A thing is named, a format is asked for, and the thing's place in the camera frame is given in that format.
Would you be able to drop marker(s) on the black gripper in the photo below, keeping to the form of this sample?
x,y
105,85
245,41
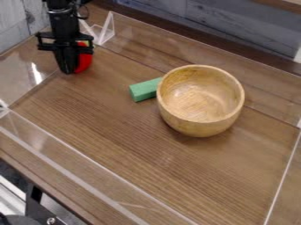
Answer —
x,y
64,39

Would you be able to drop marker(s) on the red felt strawberry toy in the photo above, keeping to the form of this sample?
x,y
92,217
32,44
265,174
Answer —
x,y
84,57

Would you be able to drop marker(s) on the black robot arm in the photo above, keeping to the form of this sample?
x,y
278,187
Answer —
x,y
64,5

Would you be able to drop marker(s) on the green foam block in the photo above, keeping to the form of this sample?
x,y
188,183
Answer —
x,y
144,90

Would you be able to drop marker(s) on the wooden bowl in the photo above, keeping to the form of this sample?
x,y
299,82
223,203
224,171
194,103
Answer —
x,y
199,99

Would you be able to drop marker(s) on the clear acrylic corner bracket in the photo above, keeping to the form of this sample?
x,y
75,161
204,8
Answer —
x,y
100,32

